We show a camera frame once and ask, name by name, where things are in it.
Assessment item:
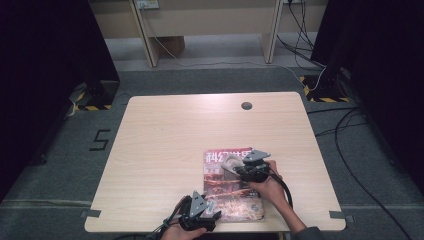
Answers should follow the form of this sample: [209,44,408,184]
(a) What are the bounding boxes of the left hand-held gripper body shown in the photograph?
[178,190,214,233]

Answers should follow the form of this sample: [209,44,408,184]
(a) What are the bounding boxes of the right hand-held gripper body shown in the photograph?
[237,149,272,184]

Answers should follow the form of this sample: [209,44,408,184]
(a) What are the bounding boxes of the red magazine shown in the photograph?
[202,146,266,223]

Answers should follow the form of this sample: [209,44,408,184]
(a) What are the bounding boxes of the person's right hand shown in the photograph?
[248,159,288,210]

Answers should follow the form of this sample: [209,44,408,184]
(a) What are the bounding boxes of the person's left hand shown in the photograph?
[160,195,208,240]

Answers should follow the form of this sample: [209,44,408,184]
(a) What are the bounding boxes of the grey tape piece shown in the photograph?
[80,209,102,219]
[329,210,355,224]

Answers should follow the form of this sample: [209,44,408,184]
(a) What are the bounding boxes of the stand base with hazard tape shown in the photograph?
[299,68,351,104]
[71,79,121,112]

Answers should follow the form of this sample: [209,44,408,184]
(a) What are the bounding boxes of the brown cardboard box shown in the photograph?
[156,35,186,58]

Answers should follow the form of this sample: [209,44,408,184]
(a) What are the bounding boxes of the beige desk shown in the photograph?
[89,0,329,69]

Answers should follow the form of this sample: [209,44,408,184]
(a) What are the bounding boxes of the dark curtain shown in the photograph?
[311,0,424,194]
[0,0,120,201]

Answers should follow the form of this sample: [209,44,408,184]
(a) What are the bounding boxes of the white power strip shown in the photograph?
[135,0,160,10]

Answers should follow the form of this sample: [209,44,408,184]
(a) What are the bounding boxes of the left hand-held gripper black cable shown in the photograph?
[113,199,188,240]

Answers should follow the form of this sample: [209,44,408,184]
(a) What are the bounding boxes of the hand-held gripper black cable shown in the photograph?
[268,171,295,210]
[113,199,188,240]

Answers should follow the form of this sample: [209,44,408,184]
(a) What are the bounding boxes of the right hand-held gripper black cable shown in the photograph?
[268,171,295,210]

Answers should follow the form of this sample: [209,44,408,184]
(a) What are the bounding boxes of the short black floor cable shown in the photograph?
[314,121,368,138]

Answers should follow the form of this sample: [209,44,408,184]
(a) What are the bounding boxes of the long black floor cable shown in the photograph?
[334,107,414,240]

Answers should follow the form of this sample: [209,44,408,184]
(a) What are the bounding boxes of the long white cable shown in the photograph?
[141,6,328,93]

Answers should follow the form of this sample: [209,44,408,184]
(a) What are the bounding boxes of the bundle of black cables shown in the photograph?
[276,0,326,69]

